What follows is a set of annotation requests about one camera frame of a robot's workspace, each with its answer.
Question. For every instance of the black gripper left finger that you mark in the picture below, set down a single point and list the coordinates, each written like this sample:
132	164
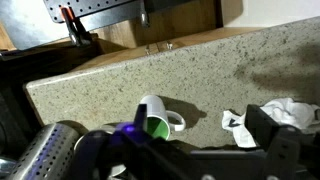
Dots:
140	117

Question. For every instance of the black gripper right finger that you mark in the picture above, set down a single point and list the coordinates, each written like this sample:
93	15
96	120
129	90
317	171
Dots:
262	127

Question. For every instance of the white bowl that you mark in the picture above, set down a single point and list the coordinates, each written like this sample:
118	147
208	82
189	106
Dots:
109	129

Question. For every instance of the white mug green inside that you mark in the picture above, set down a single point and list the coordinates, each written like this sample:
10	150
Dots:
160	122

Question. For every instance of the white crumpled cloth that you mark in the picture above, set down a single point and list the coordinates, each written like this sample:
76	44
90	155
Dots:
284	111

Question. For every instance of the perforated steel utensil holder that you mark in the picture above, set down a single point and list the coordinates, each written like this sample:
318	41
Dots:
48	156

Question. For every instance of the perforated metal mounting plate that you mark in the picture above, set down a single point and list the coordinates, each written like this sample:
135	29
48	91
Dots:
80	8

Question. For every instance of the orange handled clamp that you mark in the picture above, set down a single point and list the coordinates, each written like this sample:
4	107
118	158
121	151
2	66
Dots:
77	33

